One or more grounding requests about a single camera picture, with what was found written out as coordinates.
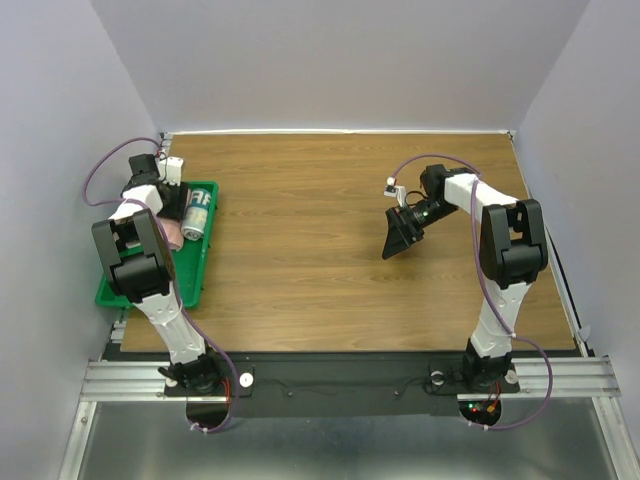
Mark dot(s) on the rabbit print towel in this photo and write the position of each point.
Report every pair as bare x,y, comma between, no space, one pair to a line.
196,214

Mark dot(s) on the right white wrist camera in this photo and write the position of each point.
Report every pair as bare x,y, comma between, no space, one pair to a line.
398,192

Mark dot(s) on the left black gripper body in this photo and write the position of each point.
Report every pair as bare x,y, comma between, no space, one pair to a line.
176,206

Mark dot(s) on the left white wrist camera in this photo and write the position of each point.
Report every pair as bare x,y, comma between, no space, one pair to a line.
171,170

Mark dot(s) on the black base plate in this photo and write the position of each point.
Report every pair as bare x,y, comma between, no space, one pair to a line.
320,384

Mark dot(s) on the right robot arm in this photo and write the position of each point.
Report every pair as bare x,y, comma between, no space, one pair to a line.
510,250

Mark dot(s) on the pink towel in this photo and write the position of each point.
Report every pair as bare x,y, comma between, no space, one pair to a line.
172,229

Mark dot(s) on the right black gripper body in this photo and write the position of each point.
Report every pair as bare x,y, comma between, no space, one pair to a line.
422,214

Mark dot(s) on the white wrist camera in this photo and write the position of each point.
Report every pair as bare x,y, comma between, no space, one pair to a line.
398,192
171,170

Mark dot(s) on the aluminium frame rail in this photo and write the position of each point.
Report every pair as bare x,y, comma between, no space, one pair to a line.
295,266

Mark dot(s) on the green plastic tray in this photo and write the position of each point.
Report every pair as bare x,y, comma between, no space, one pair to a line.
190,262

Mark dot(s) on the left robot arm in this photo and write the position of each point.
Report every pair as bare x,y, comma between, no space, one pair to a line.
157,214

